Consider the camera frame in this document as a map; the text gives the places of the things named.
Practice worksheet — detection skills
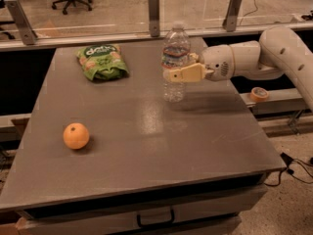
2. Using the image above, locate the black floor cable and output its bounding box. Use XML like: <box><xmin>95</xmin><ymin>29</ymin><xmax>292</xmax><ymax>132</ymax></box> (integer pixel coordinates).
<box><xmin>262</xmin><ymin>152</ymin><xmax>313</xmax><ymax>188</ymax></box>

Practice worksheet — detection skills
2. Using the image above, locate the middle metal bracket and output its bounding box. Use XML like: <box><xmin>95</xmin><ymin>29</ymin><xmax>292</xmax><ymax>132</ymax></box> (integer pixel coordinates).
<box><xmin>148</xmin><ymin>0</ymin><xmax>160</xmax><ymax>37</ymax></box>

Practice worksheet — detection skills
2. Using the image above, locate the orange fruit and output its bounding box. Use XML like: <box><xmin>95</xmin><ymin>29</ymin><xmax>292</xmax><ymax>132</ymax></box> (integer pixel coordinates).
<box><xmin>63</xmin><ymin>122</ymin><xmax>90</xmax><ymax>150</ymax></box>

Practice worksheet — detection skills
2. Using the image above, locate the clear plastic water bottle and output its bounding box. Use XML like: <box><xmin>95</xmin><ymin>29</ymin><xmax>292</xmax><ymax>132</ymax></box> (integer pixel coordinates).
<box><xmin>161</xmin><ymin>22</ymin><xmax>191</xmax><ymax>103</ymax></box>

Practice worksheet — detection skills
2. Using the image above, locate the black drawer handle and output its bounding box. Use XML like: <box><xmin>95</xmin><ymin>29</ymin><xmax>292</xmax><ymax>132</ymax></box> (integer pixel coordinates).
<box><xmin>136</xmin><ymin>208</ymin><xmax>175</xmax><ymax>228</ymax></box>

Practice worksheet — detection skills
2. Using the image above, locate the left metal bracket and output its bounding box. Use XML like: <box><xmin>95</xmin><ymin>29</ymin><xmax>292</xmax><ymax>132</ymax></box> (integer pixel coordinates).
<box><xmin>5</xmin><ymin>0</ymin><xmax>37</xmax><ymax>45</ymax></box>

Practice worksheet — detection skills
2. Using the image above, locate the green snack bag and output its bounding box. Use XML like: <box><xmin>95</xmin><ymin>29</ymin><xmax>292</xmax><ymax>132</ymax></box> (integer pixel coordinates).
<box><xmin>76</xmin><ymin>44</ymin><xmax>129</xmax><ymax>81</ymax></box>

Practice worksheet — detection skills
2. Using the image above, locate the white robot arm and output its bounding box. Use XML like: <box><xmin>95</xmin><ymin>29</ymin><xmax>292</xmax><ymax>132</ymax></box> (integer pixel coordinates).
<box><xmin>163</xmin><ymin>25</ymin><xmax>313</xmax><ymax>110</ymax></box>

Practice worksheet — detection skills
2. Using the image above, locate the metal bracket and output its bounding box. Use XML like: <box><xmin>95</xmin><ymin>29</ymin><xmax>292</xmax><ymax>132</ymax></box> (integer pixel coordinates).
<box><xmin>5</xmin><ymin>0</ymin><xmax>37</xmax><ymax>45</ymax></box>
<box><xmin>148</xmin><ymin>0</ymin><xmax>160</xmax><ymax>37</ymax></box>
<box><xmin>222</xmin><ymin>0</ymin><xmax>243</xmax><ymax>32</ymax></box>

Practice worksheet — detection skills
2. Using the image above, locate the right metal bracket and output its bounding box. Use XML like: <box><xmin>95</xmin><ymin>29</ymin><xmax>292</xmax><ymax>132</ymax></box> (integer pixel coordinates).
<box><xmin>222</xmin><ymin>0</ymin><xmax>243</xmax><ymax>32</ymax></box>

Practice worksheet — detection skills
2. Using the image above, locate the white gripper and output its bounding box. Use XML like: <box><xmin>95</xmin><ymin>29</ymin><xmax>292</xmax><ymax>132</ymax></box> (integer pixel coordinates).
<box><xmin>167</xmin><ymin>45</ymin><xmax>234</xmax><ymax>83</ymax></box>

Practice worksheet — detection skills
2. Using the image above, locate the grey table drawer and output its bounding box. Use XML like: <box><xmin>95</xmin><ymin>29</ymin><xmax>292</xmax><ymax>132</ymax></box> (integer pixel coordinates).
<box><xmin>16</xmin><ymin>184</ymin><xmax>267</xmax><ymax>235</ymax></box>

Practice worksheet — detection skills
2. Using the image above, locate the orange tape roll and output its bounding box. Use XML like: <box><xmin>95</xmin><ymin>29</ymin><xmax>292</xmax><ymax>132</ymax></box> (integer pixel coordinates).
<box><xmin>250</xmin><ymin>87</ymin><xmax>269</xmax><ymax>102</ymax></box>

